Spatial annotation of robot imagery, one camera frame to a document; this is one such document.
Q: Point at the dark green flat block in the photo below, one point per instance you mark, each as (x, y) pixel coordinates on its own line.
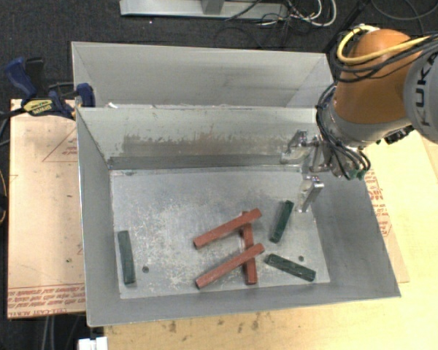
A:
(281, 221)
(290, 267)
(126, 258)

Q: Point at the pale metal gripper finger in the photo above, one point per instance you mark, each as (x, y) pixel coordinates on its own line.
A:
(294, 149)
(310, 194)

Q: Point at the red-brown flat block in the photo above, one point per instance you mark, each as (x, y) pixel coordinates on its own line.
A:
(249, 268)
(228, 228)
(229, 265)

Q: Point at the grey metal bin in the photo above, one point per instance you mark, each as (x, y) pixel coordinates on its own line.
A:
(190, 202)

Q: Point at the black cylinder on white bracket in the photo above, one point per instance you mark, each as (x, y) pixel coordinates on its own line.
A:
(398, 135)

